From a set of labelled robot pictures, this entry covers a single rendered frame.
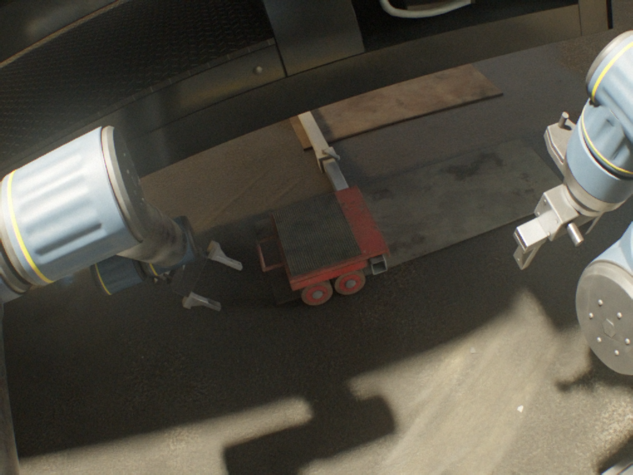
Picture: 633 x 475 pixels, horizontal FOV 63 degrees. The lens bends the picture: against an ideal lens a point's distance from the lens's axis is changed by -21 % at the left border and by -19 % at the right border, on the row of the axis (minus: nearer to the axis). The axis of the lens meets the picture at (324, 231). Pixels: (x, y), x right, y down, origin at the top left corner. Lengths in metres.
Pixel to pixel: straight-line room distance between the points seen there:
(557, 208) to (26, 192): 0.63
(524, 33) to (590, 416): 0.91
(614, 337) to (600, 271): 0.06
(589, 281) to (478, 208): 1.48
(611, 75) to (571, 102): 1.93
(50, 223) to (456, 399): 1.09
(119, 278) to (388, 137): 1.25
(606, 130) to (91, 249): 0.57
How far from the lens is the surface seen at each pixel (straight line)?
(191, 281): 1.64
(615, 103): 0.60
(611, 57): 0.60
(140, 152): 1.22
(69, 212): 0.66
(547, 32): 1.38
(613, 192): 0.69
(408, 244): 1.84
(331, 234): 1.72
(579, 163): 0.69
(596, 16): 1.46
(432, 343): 1.59
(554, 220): 0.76
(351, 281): 1.70
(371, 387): 1.53
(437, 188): 2.02
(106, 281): 1.42
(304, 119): 2.40
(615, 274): 0.44
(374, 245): 1.67
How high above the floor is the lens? 1.26
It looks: 40 degrees down
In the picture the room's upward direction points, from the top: 16 degrees counter-clockwise
